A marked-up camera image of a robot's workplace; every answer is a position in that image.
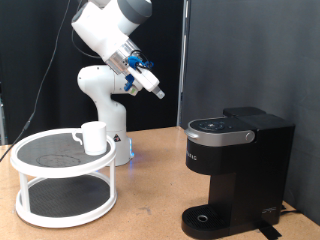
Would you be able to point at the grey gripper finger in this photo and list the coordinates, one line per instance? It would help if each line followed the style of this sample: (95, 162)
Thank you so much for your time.
(159, 93)

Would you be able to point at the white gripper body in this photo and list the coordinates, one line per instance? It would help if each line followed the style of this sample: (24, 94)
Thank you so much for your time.
(146, 80)

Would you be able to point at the white mug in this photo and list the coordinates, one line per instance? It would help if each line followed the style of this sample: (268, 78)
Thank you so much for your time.
(94, 138)

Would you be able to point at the black Keurig coffee machine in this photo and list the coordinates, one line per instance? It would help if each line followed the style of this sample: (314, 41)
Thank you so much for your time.
(246, 166)

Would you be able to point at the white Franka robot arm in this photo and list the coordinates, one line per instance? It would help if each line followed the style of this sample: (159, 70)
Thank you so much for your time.
(106, 100)

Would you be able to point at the vertical metal pole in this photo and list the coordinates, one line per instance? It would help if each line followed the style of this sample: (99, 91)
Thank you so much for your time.
(182, 66)

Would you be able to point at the white two-tier turntable shelf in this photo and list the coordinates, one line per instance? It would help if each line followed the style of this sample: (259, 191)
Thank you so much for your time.
(63, 196)

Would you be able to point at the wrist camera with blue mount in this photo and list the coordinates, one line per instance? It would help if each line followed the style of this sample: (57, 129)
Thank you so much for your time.
(130, 86)

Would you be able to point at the grey metal frame post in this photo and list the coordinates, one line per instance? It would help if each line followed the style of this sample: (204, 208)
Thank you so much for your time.
(2, 123)

